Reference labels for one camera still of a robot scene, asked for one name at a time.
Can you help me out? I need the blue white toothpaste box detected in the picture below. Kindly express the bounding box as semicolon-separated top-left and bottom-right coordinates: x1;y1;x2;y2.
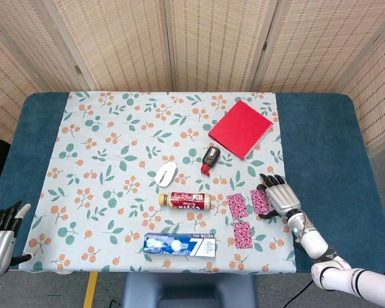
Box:
143;233;217;258

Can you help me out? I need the floral print tablecloth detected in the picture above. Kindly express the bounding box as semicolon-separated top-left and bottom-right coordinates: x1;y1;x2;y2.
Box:
18;91;298;275

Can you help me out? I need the black ink bottle red cap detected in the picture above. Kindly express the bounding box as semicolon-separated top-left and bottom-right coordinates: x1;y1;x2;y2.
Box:
200;146;221;176

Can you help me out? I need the white computer mouse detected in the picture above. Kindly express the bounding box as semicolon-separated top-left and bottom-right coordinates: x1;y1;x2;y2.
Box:
155;161;178;187

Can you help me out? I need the magenta white patterned card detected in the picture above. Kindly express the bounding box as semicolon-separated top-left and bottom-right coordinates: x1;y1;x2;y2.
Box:
250;189;271;215
232;221;253;250
227;193;248;221

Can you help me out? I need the red Costa coffee bottle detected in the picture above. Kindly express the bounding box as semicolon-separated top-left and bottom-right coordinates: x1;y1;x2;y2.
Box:
158;191;212;212

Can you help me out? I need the red spiral notebook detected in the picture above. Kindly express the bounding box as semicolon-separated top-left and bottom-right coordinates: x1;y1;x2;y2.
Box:
207;99;274;162

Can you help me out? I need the woven bamboo folding screen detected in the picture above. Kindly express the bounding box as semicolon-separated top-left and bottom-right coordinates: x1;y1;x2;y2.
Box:
0;0;385;155

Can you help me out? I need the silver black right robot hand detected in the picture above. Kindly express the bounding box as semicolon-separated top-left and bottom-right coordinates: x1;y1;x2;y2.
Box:
256;173;302;221

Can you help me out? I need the blue table cover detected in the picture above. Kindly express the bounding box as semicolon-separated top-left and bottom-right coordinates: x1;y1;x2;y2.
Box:
0;92;378;275

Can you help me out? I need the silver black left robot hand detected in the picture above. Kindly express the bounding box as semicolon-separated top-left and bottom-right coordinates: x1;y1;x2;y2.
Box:
0;200;35;278

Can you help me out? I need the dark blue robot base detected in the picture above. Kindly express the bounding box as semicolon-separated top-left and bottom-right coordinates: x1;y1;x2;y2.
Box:
122;272;258;308

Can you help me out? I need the yellow floor tape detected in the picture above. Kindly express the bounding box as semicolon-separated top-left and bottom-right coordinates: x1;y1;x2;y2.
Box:
83;271;99;308

